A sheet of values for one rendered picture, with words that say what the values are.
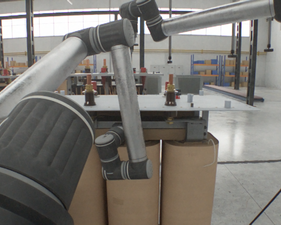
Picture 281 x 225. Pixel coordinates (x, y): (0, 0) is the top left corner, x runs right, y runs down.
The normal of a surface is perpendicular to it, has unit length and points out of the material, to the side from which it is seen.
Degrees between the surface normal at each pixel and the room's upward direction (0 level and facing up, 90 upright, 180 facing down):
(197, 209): 90
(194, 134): 90
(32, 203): 55
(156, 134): 90
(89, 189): 90
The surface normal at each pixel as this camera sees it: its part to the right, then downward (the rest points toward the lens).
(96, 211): 0.67, 0.14
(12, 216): 0.60, -0.55
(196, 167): 0.00, 0.18
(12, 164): 0.32, -0.68
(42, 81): 0.84, -0.33
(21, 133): 0.11, -0.74
